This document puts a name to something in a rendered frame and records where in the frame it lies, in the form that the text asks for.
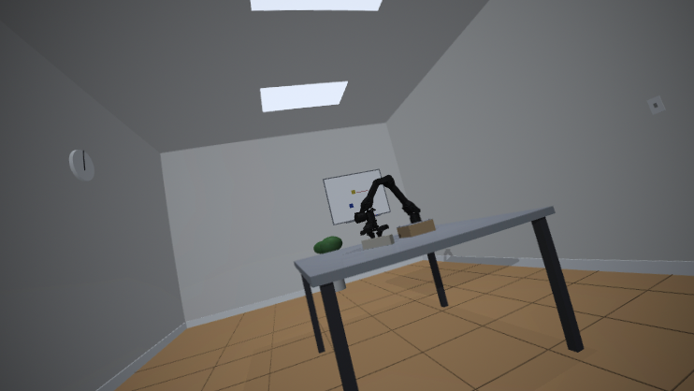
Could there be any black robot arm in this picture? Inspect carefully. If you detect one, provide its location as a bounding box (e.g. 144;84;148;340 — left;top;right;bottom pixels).
354;175;421;233

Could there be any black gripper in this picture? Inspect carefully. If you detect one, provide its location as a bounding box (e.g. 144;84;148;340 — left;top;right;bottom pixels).
360;218;389;239

